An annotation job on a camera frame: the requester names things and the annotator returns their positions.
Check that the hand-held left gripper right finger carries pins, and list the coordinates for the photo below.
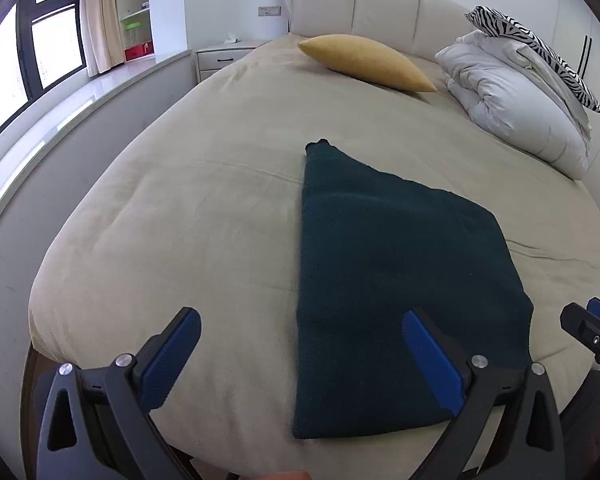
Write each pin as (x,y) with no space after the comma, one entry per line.
(430,360)

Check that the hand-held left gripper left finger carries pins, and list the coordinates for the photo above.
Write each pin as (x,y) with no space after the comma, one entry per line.
(172,355)

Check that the dark green knit garment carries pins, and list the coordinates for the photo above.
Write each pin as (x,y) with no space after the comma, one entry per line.
(395,270)

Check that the beige bed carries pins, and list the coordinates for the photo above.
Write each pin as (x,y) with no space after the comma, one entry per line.
(190,210)

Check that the white duvet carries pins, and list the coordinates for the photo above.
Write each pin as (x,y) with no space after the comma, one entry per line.
(510,105)

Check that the white window ledge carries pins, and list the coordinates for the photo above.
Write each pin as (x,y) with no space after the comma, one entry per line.
(55,140)

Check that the zebra print pillow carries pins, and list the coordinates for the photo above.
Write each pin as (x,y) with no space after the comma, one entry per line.
(540,42)

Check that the cream nightstand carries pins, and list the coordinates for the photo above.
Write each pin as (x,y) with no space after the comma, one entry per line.
(220,60)

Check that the yellow pillow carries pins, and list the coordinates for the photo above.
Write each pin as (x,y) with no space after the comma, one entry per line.
(365,62)

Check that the red box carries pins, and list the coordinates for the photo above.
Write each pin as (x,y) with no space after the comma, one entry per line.
(139,52)

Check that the green lidded clear container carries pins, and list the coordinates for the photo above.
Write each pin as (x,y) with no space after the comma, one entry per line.
(132,32)

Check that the black framed window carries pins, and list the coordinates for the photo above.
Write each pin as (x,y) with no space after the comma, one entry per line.
(45,45)

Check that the beige curtain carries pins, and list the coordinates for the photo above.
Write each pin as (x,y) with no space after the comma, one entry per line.
(102,20)

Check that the cream padded headboard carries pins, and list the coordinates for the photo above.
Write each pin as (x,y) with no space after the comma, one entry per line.
(380,10)

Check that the wall socket panel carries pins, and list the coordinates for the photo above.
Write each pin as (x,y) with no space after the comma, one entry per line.
(270,10)

